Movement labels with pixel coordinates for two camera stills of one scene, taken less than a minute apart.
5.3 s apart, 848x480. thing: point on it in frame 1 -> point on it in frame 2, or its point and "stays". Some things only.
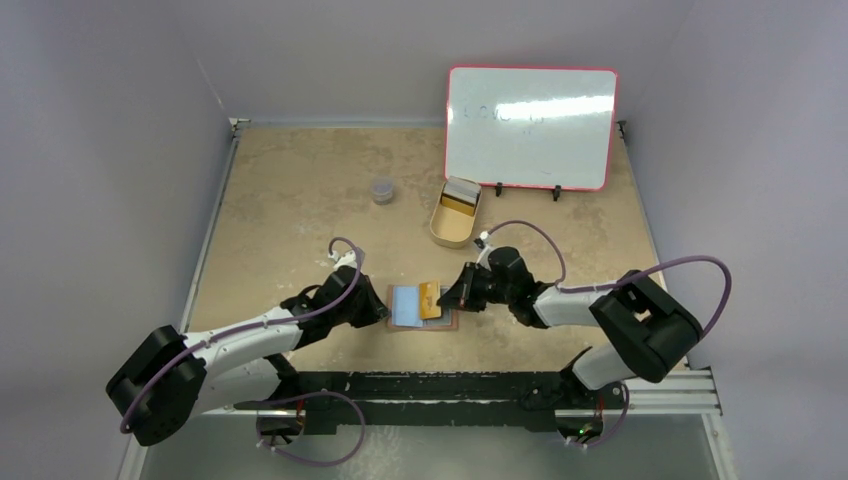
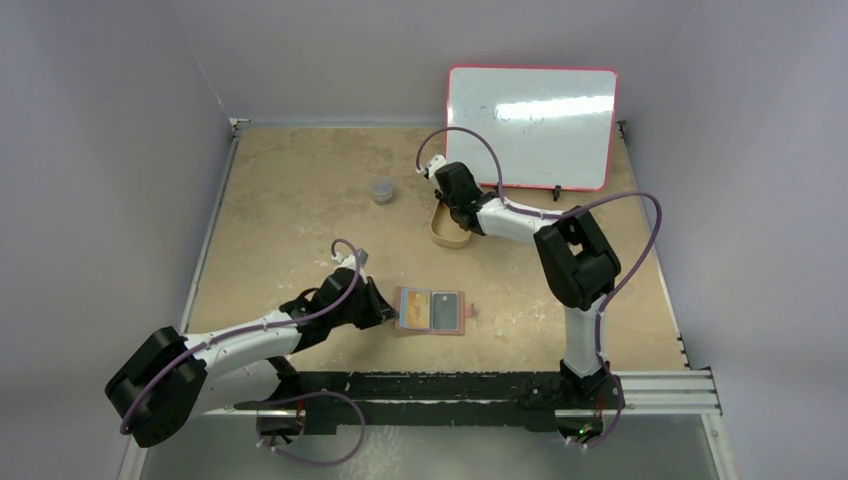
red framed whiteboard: x=531 y=126 stays
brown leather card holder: x=405 y=311 stays
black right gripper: x=467 y=288 -> x=460 y=216
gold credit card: x=429 y=293 -> x=416 y=308
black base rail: x=526 y=400 stays
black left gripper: x=375 y=310 stays
